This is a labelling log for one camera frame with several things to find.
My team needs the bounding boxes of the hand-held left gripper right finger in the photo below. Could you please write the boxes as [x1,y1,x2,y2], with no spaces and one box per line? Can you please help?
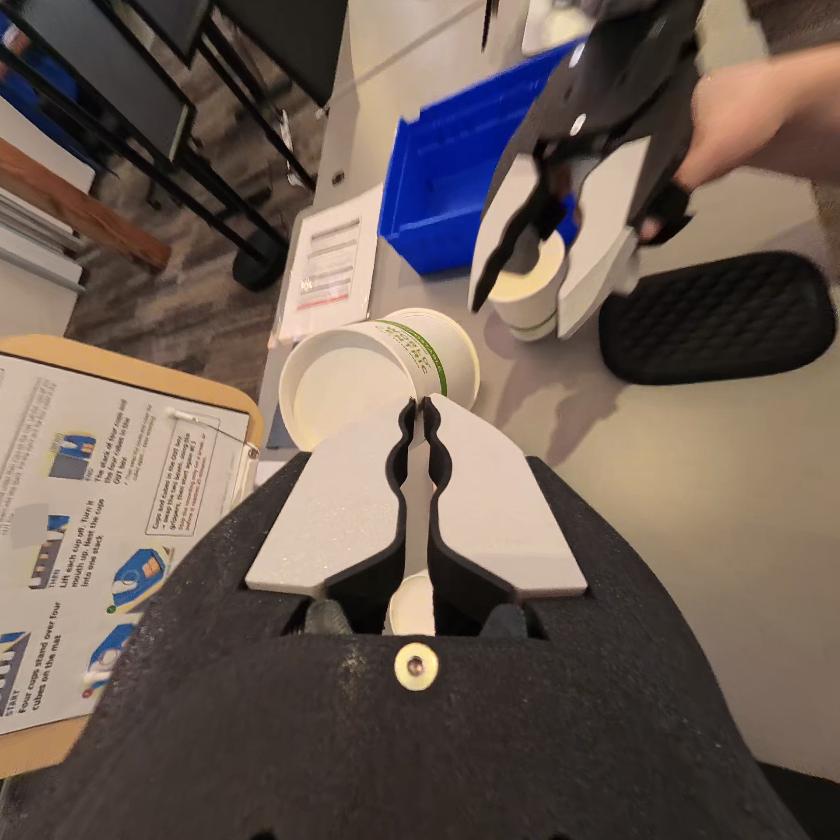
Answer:
[422,392,588,601]

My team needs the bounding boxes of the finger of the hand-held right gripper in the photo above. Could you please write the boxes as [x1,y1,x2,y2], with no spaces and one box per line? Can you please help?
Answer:
[469,152,546,315]
[556,134,654,341]

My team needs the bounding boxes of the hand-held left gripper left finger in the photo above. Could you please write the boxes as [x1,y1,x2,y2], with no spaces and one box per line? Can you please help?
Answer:
[244,397,417,599]

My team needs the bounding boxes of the blue plastic bin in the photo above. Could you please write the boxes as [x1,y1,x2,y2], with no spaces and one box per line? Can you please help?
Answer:
[378,39,588,277]

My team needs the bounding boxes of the white paper cup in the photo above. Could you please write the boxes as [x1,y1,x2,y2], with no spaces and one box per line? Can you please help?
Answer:
[487,223,571,343]
[386,570,435,636]
[279,307,481,452]

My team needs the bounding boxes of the person's right hand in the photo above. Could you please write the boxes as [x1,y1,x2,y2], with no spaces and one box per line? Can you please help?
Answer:
[675,62,788,190]

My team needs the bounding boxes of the white paper sheet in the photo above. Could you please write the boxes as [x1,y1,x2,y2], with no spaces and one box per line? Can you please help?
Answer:
[521,0,592,56]

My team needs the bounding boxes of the black wrist rest pad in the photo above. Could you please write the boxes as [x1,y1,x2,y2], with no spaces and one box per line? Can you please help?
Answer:
[598,251,837,386]

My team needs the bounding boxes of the paper sheet in plastic sleeve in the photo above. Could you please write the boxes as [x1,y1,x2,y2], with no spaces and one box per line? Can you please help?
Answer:
[279,182,385,342]

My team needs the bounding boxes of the printed instruction sheet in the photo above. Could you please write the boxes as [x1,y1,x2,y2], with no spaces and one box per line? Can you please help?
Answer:
[0,354,253,736]

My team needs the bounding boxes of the black chair back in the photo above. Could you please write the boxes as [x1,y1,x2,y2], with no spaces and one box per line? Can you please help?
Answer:
[217,0,349,106]

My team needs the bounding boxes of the instruction sheet on stand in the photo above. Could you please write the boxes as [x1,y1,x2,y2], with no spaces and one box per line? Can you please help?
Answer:
[0,335,265,778]

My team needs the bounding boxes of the dark panel on black stand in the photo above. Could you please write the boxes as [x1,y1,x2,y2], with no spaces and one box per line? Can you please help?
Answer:
[0,0,290,263]

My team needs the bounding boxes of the wooden post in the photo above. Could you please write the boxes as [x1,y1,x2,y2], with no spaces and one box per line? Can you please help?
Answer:
[0,138,173,273]

